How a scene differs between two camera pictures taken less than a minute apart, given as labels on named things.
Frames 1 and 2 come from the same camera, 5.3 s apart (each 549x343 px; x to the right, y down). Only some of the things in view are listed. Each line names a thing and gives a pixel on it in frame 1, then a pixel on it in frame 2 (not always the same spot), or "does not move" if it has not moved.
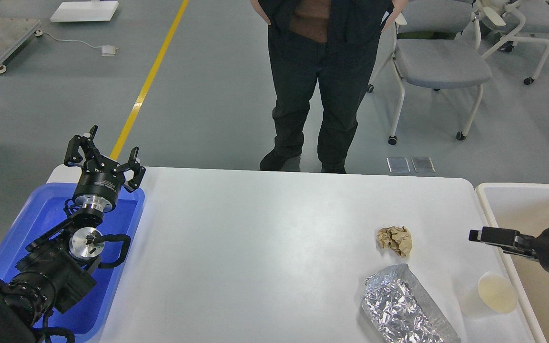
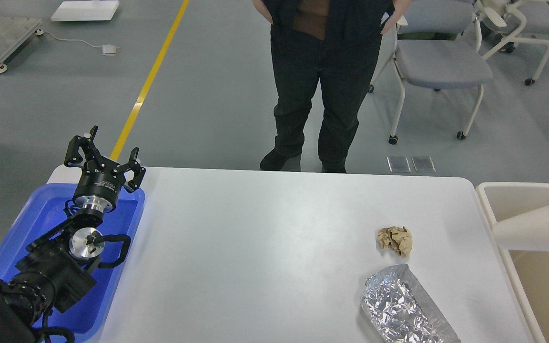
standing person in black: [332, 42] does not move
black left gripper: [101, 178] does not move
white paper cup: [492, 294] to [538, 230]
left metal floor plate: [398, 164] does not move
